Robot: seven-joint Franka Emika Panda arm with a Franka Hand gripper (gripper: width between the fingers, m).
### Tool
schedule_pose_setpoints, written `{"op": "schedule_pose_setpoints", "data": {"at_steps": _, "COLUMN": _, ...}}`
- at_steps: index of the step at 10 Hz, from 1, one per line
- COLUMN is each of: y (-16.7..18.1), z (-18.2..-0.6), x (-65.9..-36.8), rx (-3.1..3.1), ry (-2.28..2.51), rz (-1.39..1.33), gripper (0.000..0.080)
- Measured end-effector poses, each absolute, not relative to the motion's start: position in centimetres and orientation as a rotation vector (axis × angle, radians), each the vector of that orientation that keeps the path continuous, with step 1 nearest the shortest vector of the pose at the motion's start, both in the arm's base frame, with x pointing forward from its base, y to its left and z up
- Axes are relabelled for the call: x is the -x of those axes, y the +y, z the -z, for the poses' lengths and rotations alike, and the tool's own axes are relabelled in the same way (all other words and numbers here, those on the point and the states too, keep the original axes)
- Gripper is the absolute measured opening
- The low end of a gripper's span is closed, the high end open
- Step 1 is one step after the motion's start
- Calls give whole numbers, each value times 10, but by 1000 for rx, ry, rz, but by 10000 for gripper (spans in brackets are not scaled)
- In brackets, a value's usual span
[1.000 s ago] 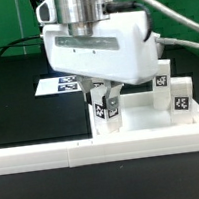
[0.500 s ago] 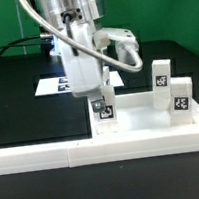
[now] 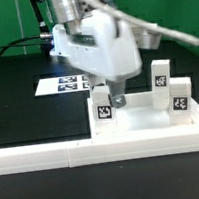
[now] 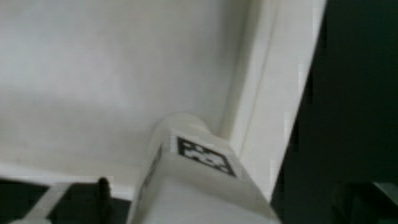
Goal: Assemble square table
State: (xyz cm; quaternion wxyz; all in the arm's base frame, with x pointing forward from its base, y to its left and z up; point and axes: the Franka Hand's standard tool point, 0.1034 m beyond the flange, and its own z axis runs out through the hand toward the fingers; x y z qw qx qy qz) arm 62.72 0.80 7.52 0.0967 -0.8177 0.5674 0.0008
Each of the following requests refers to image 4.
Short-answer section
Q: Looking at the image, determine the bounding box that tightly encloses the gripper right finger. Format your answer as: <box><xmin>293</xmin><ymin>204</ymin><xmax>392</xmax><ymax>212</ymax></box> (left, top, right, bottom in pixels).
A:
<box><xmin>330</xmin><ymin>182</ymin><xmax>398</xmax><ymax>224</ymax></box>

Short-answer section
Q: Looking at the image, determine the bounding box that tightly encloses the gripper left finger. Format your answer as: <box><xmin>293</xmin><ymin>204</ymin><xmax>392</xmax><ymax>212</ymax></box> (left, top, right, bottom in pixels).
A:
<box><xmin>16</xmin><ymin>176</ymin><xmax>117</xmax><ymax>224</ymax></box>

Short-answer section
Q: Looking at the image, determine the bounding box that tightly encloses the white table leg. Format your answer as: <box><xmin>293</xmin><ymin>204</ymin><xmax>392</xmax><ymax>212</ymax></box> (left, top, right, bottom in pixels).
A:
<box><xmin>126</xmin><ymin>113</ymin><xmax>282</xmax><ymax>224</ymax></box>

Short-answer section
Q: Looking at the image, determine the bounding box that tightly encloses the white square tabletop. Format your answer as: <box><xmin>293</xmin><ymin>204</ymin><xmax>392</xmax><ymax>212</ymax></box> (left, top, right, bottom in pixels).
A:
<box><xmin>0</xmin><ymin>0</ymin><xmax>327</xmax><ymax>198</ymax></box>

